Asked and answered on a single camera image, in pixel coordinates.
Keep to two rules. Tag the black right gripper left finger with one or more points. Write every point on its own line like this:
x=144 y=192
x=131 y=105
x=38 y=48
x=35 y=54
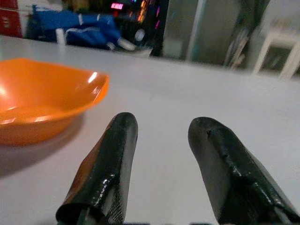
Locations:
x=112 y=164

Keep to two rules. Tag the orange plastic bowl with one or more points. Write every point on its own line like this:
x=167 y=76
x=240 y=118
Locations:
x=47 y=93

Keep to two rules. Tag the red box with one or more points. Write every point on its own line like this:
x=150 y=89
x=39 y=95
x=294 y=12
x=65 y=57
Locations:
x=9 y=21

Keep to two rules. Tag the white lattice cabinet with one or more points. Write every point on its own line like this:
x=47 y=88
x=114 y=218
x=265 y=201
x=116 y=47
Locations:
x=281 y=37

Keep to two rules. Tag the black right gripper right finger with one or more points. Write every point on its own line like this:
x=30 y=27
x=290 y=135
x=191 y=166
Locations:
x=229 y=175

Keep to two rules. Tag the black device with lit display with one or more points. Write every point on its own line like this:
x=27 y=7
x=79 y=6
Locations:
x=150 y=23

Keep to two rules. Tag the white cylindrical bottle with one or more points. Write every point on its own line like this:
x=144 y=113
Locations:
x=60 y=36

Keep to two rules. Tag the grey metal cabinet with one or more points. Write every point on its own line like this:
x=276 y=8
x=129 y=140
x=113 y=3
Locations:
x=211 y=30

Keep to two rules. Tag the blue fabric bag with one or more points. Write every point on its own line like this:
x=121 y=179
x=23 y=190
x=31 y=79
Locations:
x=82 y=25

